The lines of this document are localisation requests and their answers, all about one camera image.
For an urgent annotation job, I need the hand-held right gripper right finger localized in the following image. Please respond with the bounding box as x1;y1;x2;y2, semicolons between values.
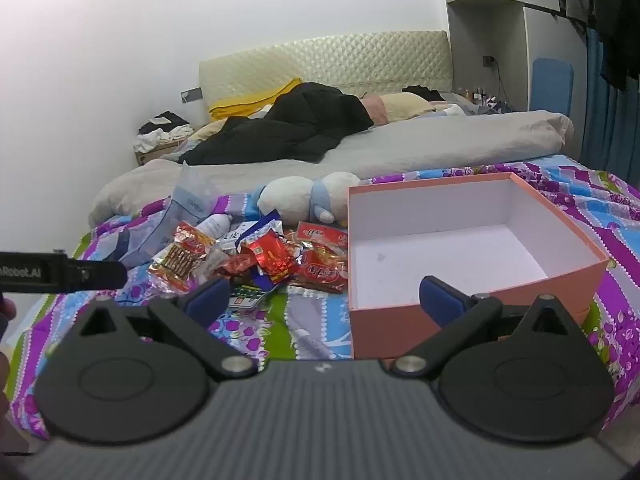
391;275;588;378

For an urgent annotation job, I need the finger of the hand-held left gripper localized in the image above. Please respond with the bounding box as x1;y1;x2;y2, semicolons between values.
67;258;127;291

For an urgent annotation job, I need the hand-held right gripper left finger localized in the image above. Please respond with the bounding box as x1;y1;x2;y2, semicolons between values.
60;276;258;382

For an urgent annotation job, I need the green white packet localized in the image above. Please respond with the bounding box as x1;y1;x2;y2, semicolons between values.
229;284;273;309

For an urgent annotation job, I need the gold red candy packet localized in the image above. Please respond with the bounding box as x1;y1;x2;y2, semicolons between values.
148;222;223;293

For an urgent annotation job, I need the pink cardboard box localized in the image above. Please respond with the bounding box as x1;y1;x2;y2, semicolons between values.
347;171;611;361

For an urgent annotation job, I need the white packet black print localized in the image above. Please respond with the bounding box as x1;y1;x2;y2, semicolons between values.
218;230;251;255

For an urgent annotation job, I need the blue white packet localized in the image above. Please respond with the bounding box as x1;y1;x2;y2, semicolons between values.
243;211;284;241

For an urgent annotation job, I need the pile of red snack packets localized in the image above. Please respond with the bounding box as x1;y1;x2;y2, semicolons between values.
220;227;349;295

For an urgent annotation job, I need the red label clear packet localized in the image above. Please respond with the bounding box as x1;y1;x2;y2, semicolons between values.
296;221;349;250

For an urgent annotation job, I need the white cylindrical bottle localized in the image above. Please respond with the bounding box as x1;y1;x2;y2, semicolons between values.
196;213;234;239

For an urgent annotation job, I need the clear plastic bag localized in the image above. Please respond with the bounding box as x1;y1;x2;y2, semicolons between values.
122;164;221;268

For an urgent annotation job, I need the brown cardboard box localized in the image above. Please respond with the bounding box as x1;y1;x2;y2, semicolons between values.
134;137;188;167

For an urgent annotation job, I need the white blue plush toy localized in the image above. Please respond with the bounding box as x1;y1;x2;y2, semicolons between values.
252;171;362;226

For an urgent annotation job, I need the pile of clothes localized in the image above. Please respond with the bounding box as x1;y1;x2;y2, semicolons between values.
137;111;195;153

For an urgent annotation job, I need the grey duvet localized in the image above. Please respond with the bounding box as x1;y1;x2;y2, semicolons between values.
89;109;575;228

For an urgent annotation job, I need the beige pillow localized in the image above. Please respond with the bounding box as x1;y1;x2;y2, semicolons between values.
192;119;236;141

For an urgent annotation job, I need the yellow blanket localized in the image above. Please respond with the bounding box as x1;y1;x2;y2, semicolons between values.
208;77;304;122

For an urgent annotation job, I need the cream pillow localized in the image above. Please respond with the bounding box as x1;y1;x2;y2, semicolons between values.
380;91;433;122

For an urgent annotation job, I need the pink pillow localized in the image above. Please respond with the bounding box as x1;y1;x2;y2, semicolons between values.
360;92;387;126

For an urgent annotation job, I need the black cloth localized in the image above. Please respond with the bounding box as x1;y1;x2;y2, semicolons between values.
401;85;446;102

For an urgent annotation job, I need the row of small bottles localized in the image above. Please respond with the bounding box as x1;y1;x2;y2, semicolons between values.
457;86;501;106

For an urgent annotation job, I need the blue curtain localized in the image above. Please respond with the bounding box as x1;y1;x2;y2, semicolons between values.
580;27;640;183

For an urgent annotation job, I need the blue chair back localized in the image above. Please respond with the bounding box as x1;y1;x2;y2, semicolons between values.
531;57;574;116

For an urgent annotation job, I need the cream quilted headboard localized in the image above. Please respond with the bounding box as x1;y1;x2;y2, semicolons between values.
198;30;449;111

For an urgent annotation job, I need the black hanging coat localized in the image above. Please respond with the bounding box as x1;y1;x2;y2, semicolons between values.
590;0;640;92

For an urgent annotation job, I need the wall plug with cable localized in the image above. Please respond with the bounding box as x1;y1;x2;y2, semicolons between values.
482;55;507;106

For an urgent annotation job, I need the white wall cabinet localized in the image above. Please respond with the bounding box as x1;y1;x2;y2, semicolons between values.
440;0;563;111

